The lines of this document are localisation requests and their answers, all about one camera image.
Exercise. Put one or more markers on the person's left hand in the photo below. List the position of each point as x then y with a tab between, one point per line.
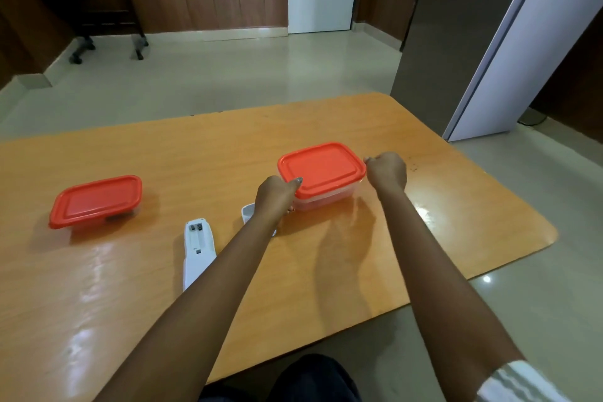
274	197

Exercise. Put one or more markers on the person's right hand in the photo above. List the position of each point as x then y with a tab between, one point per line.
388	173

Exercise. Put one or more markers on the person's left thumb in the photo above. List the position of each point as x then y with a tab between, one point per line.
293	183

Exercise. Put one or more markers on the person's right fingers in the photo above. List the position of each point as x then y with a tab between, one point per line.
371	161

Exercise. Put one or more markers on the clear container with red lid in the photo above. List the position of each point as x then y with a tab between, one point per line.
96	201
325	168

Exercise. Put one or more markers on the person's right forearm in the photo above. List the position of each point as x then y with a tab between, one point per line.
440	293

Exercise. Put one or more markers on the person's left forearm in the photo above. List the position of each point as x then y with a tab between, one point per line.
198	317

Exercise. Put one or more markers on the white battery cover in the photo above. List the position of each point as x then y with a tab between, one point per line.
248	213

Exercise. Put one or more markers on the white remote control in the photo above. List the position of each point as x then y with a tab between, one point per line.
199	255

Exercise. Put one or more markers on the tall grey and white cabinet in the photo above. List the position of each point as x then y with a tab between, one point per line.
471	29

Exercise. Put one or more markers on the person's dark trousers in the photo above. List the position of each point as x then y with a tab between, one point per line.
306	380

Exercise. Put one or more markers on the white striped sleeve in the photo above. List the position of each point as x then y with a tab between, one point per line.
520	385

